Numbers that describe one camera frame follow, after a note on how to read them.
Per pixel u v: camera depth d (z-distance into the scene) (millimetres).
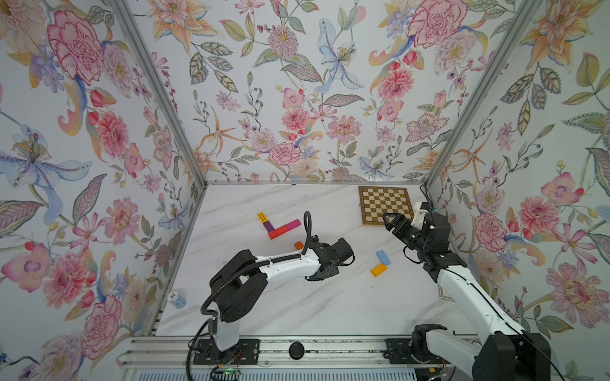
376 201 1135
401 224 721
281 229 1028
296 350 736
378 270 928
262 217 1067
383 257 958
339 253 682
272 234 1017
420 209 740
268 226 1041
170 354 753
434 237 610
